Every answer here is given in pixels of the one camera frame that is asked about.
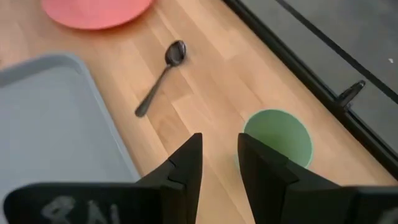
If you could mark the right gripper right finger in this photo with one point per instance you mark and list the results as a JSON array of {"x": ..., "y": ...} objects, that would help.
[{"x": 273, "y": 193}]

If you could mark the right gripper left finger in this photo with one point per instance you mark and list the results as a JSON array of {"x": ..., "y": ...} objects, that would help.
[{"x": 174, "y": 199}]

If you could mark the green plastic cup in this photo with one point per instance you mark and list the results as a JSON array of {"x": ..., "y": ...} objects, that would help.
[{"x": 280, "y": 133}]

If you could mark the black spoon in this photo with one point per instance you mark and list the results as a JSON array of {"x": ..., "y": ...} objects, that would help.
[{"x": 175, "y": 54}]

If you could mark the pink round plate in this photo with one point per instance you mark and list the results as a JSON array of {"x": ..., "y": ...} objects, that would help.
[{"x": 93, "y": 12}]

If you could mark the grey plastic tray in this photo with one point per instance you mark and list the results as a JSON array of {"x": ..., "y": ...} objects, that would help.
[{"x": 46, "y": 124}]

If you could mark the black clamp lever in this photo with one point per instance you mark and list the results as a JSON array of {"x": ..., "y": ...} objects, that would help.
[{"x": 351, "y": 91}]

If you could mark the black aluminium table frame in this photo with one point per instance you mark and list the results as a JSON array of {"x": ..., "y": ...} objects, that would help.
[{"x": 311, "y": 80}]

